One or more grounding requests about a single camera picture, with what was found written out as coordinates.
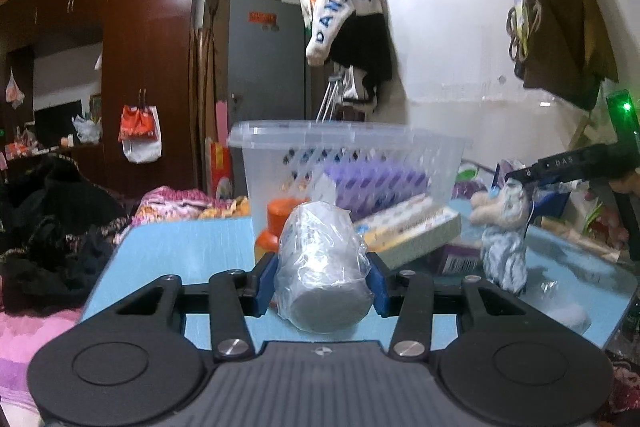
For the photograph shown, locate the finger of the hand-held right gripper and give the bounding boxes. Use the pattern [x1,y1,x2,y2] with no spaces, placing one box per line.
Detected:
[504,144,617,186]

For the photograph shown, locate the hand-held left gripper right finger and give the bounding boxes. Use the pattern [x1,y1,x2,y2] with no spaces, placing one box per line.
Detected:
[366,251,557,361]

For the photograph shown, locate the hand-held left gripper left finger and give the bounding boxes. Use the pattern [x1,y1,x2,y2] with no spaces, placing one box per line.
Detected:
[82,252,279,361]

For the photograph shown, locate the plastic-wrapped white paper roll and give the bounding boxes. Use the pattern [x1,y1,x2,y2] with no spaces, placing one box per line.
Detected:
[274,201,375,334]

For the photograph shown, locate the grey and beige plush toy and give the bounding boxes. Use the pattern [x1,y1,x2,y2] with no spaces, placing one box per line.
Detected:
[469,181,538,295]

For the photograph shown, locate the clear plastic basket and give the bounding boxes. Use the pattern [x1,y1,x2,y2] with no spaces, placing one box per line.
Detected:
[227,120,473,240]

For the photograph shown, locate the orange bottle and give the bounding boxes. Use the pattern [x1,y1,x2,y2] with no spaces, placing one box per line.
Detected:
[254,198,312,264]

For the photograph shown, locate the long white and yellow box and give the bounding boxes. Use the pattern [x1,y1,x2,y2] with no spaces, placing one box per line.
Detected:
[354,193,463,269]

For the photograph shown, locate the small purple box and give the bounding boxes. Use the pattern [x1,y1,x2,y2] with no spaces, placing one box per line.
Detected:
[427,241,485,277]

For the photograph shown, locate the purple packet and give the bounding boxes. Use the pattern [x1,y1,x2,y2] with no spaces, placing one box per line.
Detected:
[322,158,432,214]

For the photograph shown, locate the pink floral blanket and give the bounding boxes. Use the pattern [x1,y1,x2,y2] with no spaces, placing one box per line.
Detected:
[114,186,251,244]

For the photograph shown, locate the red and yellow packet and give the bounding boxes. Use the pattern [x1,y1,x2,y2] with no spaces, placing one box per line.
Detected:
[209,139,235,202]

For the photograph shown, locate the crumpled clear plastic wrap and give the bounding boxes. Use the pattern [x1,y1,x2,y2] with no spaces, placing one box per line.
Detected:
[530,279,592,335]

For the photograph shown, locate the bunch of hanging shopping bags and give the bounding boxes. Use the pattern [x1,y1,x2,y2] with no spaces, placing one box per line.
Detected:
[479,0,620,110]

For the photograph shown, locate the wooden sticks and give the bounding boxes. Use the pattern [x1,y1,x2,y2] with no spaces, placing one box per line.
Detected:
[189,0,221,192]

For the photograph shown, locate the metal clothes hangers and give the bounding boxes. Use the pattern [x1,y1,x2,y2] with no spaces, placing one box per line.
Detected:
[316,74,353,124]

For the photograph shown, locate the red and white plastic bag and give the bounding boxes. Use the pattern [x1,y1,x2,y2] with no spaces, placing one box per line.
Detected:
[118,104,163,164]

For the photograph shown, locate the grey metal door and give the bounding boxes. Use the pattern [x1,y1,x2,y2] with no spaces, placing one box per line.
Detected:
[226,0,307,198]

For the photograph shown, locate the pile of dark clothes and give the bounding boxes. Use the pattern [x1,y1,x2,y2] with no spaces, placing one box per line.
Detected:
[0,154,132,314]

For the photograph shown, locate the black hanging garment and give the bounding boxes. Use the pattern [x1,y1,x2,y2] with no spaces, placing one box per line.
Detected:
[331,13,393,82]

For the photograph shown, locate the brown wooden wardrobe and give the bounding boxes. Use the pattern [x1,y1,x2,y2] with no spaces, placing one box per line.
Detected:
[0,0,202,200]

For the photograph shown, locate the pink striped bed sheet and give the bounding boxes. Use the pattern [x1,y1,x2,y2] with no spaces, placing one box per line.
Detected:
[0,306,83,427]

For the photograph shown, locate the white hooded sweatshirt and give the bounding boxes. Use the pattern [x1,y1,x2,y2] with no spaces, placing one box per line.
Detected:
[305,0,387,68]

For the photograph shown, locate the pink hanging bag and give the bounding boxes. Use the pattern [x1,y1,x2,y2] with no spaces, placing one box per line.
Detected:
[5,68,26,108]

